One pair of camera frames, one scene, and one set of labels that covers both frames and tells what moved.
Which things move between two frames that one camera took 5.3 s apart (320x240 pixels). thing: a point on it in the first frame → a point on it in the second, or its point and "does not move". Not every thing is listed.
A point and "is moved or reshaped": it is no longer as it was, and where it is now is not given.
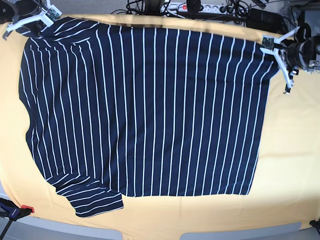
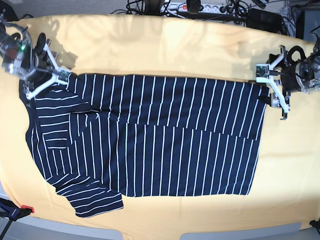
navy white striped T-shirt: (116, 109) is moved or reshaped
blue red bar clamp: (9, 210) does not move
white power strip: (212, 8) does not move
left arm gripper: (13, 9) → (26, 59)
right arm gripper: (306, 49) → (302, 75)
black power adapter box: (266, 21) does not move
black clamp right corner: (315, 224) does not move
